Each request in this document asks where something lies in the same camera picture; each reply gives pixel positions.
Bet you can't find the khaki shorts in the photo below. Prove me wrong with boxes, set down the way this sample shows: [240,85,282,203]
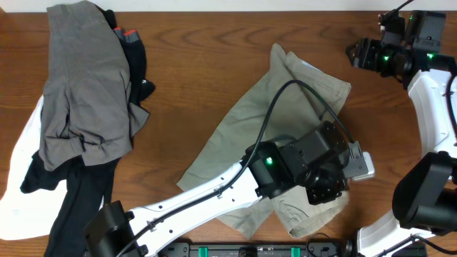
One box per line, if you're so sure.
[177,44,351,239]

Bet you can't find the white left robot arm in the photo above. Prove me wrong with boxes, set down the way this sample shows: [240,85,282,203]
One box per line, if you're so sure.
[84,121,349,256]

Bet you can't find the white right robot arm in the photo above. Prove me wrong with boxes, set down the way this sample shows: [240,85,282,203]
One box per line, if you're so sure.
[345,9,456,256]

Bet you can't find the black garment with red trim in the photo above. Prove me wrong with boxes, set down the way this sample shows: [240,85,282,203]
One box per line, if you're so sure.
[97,6,156,106]

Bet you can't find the black trousers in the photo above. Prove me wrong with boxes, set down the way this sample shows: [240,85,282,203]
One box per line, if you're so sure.
[20,153,119,257]

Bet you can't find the grey shorts on pile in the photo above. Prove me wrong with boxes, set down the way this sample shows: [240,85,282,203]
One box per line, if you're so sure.
[39,1,149,171]

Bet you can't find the white garment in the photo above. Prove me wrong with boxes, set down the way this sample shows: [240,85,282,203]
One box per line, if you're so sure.
[0,95,104,241]

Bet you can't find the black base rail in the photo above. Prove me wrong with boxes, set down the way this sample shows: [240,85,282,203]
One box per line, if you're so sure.
[156,238,359,257]

